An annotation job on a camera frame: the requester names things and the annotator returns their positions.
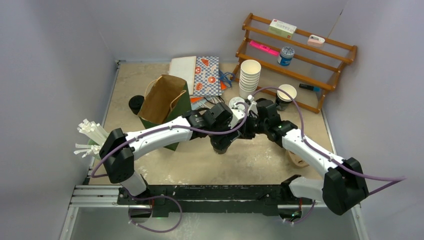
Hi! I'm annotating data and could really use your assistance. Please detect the dark takeout coffee cup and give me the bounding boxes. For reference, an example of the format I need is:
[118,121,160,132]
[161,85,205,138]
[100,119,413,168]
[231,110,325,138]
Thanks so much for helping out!
[213,146,229,155]

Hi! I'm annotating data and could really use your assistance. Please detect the green paper bag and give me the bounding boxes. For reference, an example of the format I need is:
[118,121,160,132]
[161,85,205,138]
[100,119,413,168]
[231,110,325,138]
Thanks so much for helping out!
[137,74,193,152]

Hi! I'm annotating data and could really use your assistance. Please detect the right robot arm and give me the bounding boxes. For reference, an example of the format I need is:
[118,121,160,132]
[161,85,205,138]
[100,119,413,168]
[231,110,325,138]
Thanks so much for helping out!
[242,95,369,216]

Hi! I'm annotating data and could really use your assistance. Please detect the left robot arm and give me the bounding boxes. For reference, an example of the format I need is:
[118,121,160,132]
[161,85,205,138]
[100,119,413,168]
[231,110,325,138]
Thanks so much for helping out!
[99,103,247,205]

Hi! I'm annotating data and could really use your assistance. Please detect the dark printed coffee cup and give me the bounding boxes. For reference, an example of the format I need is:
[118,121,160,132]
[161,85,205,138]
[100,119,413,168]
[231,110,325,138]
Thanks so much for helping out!
[275,84,297,111]

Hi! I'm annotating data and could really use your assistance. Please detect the white lid stack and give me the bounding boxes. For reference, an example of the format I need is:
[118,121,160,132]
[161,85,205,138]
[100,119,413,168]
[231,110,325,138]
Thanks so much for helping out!
[228,96,245,109]

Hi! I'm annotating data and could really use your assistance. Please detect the orange paper bag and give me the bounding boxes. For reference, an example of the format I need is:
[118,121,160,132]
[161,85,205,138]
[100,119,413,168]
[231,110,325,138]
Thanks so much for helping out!
[190,82,228,103]

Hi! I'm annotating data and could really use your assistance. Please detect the blue checkered bakery bag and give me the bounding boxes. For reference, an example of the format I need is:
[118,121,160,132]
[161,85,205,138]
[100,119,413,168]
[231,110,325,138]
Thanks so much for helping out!
[190,56,222,97]

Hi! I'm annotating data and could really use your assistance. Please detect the stack of white paper cups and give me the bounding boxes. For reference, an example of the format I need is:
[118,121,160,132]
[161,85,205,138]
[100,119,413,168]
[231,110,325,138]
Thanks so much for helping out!
[239,59,262,99]

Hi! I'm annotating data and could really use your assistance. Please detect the dark blue marker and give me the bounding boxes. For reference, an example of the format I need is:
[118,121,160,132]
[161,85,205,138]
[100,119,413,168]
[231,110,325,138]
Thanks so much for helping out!
[299,83,321,92]

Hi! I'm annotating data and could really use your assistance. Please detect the blue lidded jar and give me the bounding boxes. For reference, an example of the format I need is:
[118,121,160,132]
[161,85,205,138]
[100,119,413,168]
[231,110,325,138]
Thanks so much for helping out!
[277,46,295,67]

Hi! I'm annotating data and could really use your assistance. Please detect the wooden shelf rack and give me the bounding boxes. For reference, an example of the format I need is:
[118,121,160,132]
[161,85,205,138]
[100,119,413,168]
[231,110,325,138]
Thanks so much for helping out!
[232,13,358,114]

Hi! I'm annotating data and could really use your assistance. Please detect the pink highlighter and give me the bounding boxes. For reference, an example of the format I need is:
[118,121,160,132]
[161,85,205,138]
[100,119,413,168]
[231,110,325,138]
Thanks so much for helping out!
[249,40,280,57]

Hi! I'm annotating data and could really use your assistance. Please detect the pink white small case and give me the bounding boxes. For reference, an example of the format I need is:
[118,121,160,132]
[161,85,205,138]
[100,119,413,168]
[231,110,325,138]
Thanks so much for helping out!
[307,34,326,48]

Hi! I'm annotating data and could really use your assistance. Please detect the white green box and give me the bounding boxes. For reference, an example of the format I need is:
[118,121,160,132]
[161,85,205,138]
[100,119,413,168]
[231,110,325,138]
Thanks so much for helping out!
[267,19,297,39]

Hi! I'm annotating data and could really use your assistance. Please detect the wrapped white straws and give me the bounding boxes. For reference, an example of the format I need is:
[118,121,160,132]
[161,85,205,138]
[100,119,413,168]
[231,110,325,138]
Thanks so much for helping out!
[73,119,109,158]

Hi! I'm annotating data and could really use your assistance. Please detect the green straw holder cup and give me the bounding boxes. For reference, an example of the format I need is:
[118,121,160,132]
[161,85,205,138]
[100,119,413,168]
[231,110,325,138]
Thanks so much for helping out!
[85,137,107,160]

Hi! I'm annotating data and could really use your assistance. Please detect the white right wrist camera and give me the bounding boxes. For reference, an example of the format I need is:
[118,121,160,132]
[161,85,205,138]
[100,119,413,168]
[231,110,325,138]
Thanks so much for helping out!
[245,94,258,115]

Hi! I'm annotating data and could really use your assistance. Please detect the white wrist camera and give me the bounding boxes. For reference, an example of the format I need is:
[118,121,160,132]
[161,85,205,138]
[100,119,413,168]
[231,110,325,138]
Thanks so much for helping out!
[228,102,249,129]
[245,94,258,115]

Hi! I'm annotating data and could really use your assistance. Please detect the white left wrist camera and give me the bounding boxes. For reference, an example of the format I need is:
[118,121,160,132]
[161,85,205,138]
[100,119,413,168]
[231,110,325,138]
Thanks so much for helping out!
[228,102,249,129]

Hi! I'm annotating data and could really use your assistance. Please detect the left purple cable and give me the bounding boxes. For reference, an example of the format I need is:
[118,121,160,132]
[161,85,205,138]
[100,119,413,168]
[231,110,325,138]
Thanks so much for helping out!
[91,101,249,179]

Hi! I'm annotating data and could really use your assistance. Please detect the purple cable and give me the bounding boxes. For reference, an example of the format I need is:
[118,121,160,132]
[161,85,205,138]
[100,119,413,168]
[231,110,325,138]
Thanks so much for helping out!
[251,87,407,196]
[91,101,249,179]

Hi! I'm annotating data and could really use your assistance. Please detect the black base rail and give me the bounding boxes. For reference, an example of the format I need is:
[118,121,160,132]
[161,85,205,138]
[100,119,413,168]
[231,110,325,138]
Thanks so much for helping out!
[117,183,313,219]

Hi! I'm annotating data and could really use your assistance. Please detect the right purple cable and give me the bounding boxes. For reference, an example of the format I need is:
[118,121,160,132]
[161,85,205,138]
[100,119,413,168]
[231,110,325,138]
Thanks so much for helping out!
[251,87,407,196]

